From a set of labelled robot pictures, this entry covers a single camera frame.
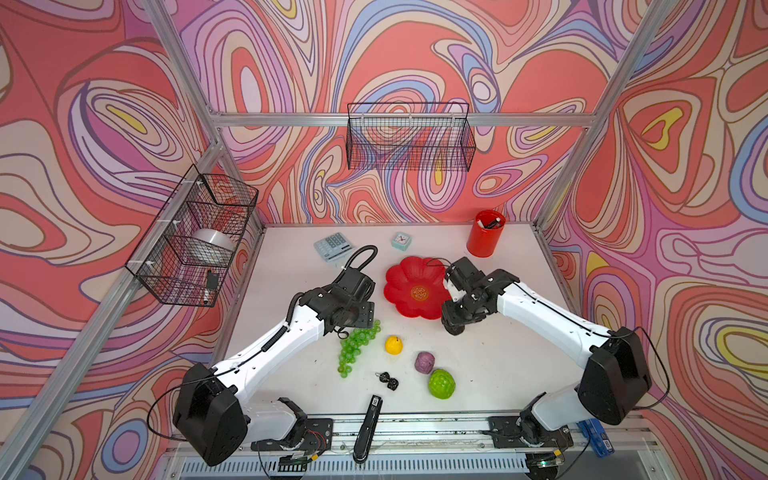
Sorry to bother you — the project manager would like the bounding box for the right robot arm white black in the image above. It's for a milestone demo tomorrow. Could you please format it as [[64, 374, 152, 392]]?
[[441, 257, 652, 446]]

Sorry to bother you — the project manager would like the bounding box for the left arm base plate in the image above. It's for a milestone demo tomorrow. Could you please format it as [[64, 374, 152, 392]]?
[[251, 417, 334, 454]]

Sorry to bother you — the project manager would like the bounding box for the black wire basket back wall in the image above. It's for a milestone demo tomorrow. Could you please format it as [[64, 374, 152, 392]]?
[[346, 100, 476, 172]]

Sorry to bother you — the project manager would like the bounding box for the black stapler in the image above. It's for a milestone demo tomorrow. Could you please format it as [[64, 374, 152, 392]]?
[[352, 395, 383, 465]]

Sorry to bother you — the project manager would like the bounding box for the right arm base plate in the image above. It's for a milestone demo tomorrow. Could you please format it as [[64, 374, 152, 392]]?
[[482, 415, 573, 450]]

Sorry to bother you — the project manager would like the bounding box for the black wire basket left wall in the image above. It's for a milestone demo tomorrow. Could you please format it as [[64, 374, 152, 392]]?
[[125, 166, 259, 308]]

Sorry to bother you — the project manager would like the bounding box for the red flower-shaped fruit bowl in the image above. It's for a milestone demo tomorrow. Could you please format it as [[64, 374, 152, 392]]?
[[384, 256, 451, 321]]

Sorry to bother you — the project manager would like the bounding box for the grey calculator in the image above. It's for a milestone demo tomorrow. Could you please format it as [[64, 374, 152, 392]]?
[[313, 232, 352, 262]]

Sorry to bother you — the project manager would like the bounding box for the yellow fake pear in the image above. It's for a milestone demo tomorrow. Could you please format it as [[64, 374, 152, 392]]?
[[385, 335, 404, 356]]

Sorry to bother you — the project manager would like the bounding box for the blue box at rail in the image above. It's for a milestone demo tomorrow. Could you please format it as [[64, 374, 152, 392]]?
[[578, 418, 615, 458]]

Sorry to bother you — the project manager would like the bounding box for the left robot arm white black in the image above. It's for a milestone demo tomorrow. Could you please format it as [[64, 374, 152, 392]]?
[[172, 262, 375, 466]]

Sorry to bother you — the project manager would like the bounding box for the purple fake fig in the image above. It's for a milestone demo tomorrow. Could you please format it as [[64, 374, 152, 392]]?
[[414, 351, 435, 375]]

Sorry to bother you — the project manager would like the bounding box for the green fake custard apple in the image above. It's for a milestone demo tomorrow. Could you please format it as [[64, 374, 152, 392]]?
[[428, 369, 456, 400]]

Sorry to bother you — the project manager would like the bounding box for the black wire basket wall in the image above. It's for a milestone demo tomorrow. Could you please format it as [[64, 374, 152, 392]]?
[[125, 166, 259, 308], [346, 100, 476, 172]]

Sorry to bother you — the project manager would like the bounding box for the black marker in cup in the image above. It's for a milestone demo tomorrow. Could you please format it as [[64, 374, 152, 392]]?
[[484, 219, 501, 230]]

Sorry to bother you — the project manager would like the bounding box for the small teal alarm clock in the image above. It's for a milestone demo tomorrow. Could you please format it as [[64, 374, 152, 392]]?
[[391, 232, 412, 251]]

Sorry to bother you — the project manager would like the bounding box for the green fake grape bunch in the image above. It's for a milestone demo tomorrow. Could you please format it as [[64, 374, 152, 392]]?
[[337, 319, 381, 378]]

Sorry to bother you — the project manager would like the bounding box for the white tape roll in basket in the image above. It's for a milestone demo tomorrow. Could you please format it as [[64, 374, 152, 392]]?
[[188, 228, 235, 267]]

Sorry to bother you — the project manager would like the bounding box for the small black key fob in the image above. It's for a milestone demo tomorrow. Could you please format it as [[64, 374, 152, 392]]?
[[376, 372, 399, 391]]

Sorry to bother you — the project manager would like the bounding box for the red cylindrical pen cup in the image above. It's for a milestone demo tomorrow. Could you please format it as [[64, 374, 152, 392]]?
[[467, 210, 506, 258]]

